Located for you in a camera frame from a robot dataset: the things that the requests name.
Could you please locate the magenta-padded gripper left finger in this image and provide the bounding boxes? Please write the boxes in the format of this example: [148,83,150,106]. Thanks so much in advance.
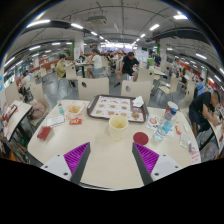
[40,142,92,185]

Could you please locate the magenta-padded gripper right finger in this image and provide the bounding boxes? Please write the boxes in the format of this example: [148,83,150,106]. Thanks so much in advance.
[131,142,183,186]

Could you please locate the clear blue-capped water bottle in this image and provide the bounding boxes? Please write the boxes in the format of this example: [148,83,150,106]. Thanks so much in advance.
[153,107,178,143]

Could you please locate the red ketchup packet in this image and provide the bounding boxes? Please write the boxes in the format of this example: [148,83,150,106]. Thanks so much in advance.
[69,117,83,126]

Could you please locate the printed sticker leaflet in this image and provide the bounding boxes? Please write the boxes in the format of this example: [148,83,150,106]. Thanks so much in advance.
[145,113,176,138]

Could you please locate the cream plastic cup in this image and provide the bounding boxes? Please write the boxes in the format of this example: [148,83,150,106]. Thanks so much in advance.
[108,115,130,141]

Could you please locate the small red box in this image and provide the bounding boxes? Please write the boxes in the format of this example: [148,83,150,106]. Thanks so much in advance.
[36,125,53,141]

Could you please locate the clear plastic packet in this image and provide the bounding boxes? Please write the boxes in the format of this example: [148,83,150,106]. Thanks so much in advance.
[178,133,193,152]

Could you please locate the white printed card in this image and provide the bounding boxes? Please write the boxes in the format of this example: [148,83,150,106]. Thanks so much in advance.
[45,114,66,128]

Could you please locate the paper bag of fries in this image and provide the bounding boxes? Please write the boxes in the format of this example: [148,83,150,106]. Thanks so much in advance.
[63,101,87,120]

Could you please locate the small green bottle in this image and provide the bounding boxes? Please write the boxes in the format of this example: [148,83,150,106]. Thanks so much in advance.
[57,102,65,116]

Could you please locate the white paper napkin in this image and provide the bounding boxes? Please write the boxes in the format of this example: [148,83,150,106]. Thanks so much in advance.
[131,95,145,108]

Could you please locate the red paper cup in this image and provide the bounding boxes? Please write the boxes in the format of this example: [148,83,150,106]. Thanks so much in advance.
[165,100,180,116]

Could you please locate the dark food tray with liner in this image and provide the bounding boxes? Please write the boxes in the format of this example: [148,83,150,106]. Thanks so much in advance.
[86,94,150,124]

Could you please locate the pink backpack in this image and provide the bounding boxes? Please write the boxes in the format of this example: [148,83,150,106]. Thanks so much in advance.
[28,100,47,120]

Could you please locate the beige chair with round hole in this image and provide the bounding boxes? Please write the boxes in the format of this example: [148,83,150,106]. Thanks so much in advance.
[77,77,110,102]
[120,79,153,107]

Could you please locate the white neighbouring table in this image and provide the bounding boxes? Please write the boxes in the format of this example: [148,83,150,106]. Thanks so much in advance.
[208,113,224,151]
[3,99,34,143]

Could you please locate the group of beige chairs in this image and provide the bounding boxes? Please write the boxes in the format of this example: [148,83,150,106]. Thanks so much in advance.
[31,61,198,101]

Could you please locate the ceiling air conditioner unit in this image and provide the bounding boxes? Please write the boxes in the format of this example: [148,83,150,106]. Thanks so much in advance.
[87,14,108,26]

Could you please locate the ceiling strip lights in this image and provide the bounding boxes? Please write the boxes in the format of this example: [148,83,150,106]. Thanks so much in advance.
[3,13,224,84]

